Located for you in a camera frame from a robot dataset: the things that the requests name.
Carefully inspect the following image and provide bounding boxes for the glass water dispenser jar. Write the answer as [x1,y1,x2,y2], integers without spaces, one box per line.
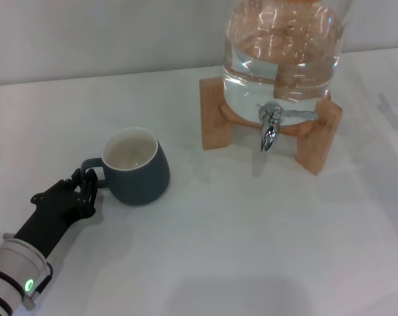
[220,0,344,128]

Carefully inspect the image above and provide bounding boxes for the wooden dispenser stand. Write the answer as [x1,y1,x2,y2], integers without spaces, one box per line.
[199,78,343,176]

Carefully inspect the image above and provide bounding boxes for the chrome faucet with lever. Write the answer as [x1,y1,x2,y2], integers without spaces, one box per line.
[256,101,319,153]

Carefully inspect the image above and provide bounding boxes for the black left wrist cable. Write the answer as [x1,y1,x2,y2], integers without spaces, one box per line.
[30,261,54,300]

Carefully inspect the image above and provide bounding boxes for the dark teal ceramic mug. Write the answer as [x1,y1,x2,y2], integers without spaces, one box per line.
[81,126,171,207]

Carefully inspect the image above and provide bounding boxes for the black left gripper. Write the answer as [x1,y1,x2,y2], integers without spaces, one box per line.
[13,169,99,261]

